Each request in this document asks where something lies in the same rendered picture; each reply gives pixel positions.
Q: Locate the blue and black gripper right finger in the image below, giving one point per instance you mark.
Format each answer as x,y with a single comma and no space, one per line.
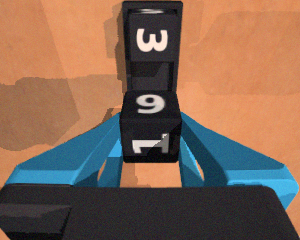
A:
225,162

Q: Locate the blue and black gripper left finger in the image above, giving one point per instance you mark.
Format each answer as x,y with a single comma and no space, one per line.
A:
78,161

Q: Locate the black digit cube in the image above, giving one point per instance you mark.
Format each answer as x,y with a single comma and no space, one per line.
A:
150,127
152,35

